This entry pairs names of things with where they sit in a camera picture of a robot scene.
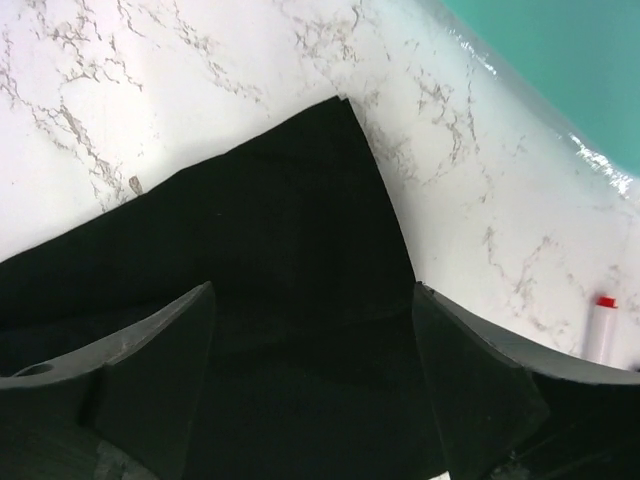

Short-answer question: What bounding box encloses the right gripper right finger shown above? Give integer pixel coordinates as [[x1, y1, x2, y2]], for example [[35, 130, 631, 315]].
[[412, 283, 639, 480]]

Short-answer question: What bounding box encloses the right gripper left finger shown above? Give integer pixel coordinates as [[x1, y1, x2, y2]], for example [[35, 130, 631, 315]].
[[1, 283, 215, 479]]

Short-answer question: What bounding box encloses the black t shirt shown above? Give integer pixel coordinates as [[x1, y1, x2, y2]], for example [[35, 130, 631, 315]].
[[1, 98, 444, 479]]

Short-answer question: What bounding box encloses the red capped marker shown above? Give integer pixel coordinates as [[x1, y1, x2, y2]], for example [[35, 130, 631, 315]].
[[582, 294, 618, 366]]

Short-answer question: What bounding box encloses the teal cutting board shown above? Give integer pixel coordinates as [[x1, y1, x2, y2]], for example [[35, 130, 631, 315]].
[[446, 1, 639, 174]]

